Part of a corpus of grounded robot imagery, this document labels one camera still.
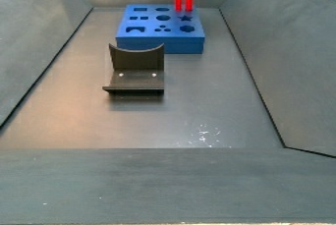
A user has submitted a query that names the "blue shape-sorting board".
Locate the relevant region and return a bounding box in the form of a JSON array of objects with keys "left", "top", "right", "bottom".
[{"left": 116, "top": 4, "right": 205, "bottom": 54}]

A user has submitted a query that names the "black curved object holder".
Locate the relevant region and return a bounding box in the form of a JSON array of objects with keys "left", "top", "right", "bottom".
[{"left": 102, "top": 45, "right": 164, "bottom": 93}]

